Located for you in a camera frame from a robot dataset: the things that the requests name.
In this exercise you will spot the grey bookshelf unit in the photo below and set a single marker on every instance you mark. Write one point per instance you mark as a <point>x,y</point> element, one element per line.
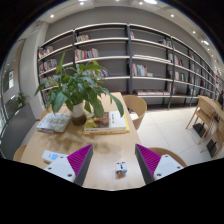
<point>153,50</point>

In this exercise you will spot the green potted plant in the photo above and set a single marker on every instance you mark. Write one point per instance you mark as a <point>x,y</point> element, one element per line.
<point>79,111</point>

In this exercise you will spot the grey-white book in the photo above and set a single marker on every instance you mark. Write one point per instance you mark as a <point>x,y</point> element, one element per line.
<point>54,122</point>

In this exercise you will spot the small background potted plant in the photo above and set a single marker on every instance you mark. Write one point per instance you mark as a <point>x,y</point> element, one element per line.
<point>22,99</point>

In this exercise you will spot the small white charger block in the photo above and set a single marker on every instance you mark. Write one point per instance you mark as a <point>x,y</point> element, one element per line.
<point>121,168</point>

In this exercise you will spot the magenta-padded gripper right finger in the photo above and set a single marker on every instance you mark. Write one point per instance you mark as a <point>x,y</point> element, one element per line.
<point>163,166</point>

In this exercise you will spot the ceiling lights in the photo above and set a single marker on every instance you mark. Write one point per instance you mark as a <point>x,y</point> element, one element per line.
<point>150,1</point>

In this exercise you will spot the photo-cover book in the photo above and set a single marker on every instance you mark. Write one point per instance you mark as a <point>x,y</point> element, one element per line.
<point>106,120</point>

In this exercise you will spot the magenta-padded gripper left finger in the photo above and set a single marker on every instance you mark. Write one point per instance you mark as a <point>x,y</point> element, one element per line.
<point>63,166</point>

